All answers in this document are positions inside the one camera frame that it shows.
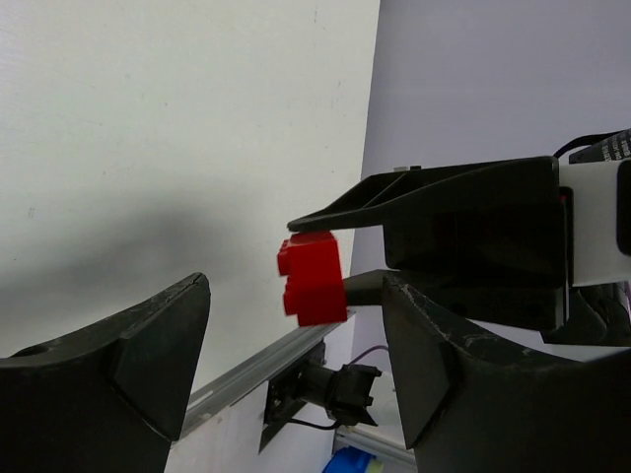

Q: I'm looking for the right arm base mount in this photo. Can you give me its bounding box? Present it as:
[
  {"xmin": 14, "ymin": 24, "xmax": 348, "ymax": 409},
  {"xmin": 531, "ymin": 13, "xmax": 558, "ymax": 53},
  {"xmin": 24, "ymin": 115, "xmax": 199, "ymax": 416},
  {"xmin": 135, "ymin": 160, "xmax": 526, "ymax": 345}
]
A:
[{"xmin": 259, "ymin": 341, "xmax": 382, "ymax": 449}]

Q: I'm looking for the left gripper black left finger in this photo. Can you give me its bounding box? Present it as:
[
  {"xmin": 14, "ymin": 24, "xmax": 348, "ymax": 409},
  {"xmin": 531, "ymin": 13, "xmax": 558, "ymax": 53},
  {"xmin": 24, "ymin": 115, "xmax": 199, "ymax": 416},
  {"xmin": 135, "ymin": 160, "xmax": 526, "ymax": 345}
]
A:
[{"xmin": 1, "ymin": 273, "xmax": 211, "ymax": 472}]

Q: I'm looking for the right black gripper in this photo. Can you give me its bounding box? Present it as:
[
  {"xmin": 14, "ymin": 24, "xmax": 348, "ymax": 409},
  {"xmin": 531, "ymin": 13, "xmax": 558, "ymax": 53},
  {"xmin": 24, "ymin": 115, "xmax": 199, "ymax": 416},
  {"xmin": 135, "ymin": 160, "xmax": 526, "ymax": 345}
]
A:
[{"xmin": 287, "ymin": 156, "xmax": 630, "ymax": 345}]

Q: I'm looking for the aluminium table edge rail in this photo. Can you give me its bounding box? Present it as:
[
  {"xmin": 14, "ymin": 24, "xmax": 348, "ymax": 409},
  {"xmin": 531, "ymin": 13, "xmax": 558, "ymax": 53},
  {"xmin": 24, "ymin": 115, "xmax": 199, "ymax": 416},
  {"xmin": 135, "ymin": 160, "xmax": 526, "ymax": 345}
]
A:
[{"xmin": 179, "ymin": 323, "xmax": 339, "ymax": 440}]

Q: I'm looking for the red rectangular lego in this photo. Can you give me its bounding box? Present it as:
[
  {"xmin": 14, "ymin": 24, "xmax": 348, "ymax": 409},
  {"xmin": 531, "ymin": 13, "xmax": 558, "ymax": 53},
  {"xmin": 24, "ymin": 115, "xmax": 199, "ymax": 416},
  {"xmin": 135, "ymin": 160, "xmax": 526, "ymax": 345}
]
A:
[{"xmin": 277, "ymin": 232, "xmax": 348, "ymax": 327}]

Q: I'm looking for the blue object under table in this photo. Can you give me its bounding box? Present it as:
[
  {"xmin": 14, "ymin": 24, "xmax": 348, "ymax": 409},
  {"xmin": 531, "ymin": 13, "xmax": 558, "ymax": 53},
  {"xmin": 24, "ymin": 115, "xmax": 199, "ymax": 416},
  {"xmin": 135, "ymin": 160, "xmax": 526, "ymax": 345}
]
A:
[{"xmin": 322, "ymin": 446, "xmax": 384, "ymax": 473}]

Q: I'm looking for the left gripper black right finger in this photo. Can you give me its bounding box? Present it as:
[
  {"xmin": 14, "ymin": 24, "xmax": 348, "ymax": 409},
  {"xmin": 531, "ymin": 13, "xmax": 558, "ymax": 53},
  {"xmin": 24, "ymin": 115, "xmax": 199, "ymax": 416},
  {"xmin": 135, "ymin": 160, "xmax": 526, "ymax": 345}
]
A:
[{"xmin": 382, "ymin": 276, "xmax": 630, "ymax": 472}]

